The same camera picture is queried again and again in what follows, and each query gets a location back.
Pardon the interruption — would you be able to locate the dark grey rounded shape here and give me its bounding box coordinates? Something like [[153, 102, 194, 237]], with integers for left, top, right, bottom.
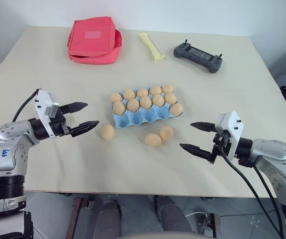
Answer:
[[154, 195, 193, 239], [93, 200, 122, 239]]

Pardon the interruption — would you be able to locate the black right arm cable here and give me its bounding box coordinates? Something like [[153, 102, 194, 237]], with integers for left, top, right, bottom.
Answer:
[[253, 164, 284, 226], [219, 146, 283, 239]]

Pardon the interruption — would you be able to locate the yellow plastic tool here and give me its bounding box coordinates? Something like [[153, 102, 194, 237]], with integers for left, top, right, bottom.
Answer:
[[138, 32, 166, 62]]

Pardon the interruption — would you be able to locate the blue egg tray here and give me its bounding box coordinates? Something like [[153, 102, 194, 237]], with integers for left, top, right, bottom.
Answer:
[[111, 86, 185, 130]]

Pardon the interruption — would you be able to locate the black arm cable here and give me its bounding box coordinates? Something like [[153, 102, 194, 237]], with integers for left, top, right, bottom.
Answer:
[[253, 164, 284, 226], [219, 146, 283, 239], [11, 88, 39, 122]]

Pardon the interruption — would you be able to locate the white floor cable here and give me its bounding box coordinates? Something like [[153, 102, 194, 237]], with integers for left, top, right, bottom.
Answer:
[[185, 211, 208, 229]]

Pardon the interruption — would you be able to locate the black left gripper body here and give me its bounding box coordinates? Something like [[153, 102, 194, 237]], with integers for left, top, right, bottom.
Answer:
[[49, 111, 73, 137]]

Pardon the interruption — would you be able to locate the rusty metal frame bar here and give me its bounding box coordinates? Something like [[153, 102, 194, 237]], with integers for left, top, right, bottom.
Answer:
[[65, 197, 84, 239], [202, 212, 221, 239]]

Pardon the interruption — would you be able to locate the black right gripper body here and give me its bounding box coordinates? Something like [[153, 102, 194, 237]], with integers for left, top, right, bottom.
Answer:
[[210, 130, 233, 164]]

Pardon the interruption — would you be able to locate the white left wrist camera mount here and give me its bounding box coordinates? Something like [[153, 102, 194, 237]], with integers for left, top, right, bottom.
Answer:
[[34, 89, 60, 138]]

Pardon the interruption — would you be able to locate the dark grey handheld controller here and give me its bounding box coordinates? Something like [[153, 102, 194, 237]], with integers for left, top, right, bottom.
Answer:
[[173, 39, 225, 74]]

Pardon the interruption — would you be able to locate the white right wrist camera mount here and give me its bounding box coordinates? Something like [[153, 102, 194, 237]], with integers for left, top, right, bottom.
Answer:
[[214, 110, 245, 159]]

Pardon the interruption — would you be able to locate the red fabric zip bag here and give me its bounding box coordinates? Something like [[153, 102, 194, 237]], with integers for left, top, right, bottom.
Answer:
[[67, 16, 123, 65]]

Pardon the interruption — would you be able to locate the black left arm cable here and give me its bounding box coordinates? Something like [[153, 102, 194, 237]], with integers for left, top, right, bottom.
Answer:
[[11, 88, 39, 122]]

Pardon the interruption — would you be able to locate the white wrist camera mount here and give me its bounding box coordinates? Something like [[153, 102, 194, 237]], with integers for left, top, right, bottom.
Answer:
[[214, 110, 245, 159], [34, 89, 60, 138]]

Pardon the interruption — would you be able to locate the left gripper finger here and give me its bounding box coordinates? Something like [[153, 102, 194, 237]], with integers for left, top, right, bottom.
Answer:
[[69, 120, 100, 138], [58, 101, 89, 115]]

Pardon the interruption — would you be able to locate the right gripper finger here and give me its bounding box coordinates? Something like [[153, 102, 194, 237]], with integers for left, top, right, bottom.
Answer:
[[179, 143, 217, 162], [190, 121, 218, 133]]

